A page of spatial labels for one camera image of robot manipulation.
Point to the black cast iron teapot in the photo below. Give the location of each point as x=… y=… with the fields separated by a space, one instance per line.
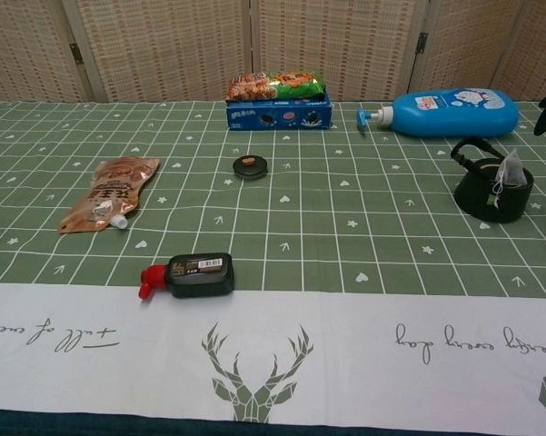
x=474 y=195

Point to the orange and green snack bag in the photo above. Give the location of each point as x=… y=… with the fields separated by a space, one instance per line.
x=272 y=86

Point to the black round cap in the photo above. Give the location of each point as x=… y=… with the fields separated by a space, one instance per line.
x=251 y=167

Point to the blue pump detergent bottle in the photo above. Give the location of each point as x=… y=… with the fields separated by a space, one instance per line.
x=454 y=113

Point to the blue cookie box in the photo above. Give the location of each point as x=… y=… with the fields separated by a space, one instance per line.
x=277 y=117

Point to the green grid deer tablecloth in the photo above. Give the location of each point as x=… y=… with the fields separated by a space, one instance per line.
x=300 y=227

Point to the woven folding screen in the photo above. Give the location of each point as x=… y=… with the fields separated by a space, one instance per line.
x=172 y=50

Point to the black ink bottle red cap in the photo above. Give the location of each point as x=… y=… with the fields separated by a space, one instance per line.
x=202 y=274

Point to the brown spout pouch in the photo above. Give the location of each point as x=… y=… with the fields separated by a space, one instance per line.
x=109 y=193

